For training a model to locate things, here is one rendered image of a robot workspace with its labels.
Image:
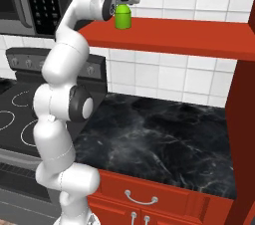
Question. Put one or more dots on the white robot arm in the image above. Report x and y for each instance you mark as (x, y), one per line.
(56, 136)

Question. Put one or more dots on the green spray bottle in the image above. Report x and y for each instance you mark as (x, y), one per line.
(123, 18)

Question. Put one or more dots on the red shelf unit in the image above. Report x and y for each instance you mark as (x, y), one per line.
(186, 36)

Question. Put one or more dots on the grey stove knob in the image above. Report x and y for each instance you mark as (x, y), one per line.
(14, 62)
(28, 63)
(90, 70)
(41, 65)

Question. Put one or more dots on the black microwave oven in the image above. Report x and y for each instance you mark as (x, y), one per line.
(43, 0)

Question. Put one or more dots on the black stove with hob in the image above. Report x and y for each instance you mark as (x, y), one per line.
(15, 129)

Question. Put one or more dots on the red drawer front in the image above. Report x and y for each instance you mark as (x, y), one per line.
(186, 199)

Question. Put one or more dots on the oven door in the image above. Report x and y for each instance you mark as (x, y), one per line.
(20, 184)

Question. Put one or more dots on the red cupboard door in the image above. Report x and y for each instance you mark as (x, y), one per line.
(172, 221)
(111, 214)

